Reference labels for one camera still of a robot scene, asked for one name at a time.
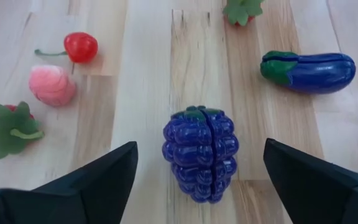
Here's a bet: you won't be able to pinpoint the blue eggplant green cap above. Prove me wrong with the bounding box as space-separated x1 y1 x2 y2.
259 50 357 95

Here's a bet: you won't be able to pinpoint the red cherry green stem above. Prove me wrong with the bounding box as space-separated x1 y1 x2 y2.
34 32 99 64

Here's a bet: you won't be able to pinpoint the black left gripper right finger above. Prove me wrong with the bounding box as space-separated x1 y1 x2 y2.
263 138 358 224

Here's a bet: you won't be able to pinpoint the purple grape bunch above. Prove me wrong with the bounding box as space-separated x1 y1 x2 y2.
162 105 240 205

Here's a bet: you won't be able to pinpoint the red strawberry green leaves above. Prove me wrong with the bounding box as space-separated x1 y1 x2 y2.
0 101 45 162
222 0 265 27

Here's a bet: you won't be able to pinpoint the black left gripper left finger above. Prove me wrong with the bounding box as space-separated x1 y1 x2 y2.
0 141 139 224

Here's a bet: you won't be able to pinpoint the pink peach half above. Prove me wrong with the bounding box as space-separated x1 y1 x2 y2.
28 64 76 108

